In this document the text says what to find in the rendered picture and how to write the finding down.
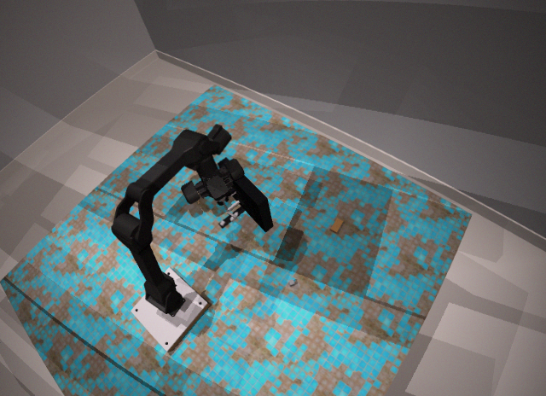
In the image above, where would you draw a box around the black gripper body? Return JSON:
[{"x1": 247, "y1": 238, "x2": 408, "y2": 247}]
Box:
[{"x1": 181, "y1": 159, "x2": 245, "y2": 204}]

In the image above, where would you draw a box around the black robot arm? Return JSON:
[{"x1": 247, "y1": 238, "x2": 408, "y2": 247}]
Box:
[{"x1": 111, "y1": 124, "x2": 234, "y2": 317}]

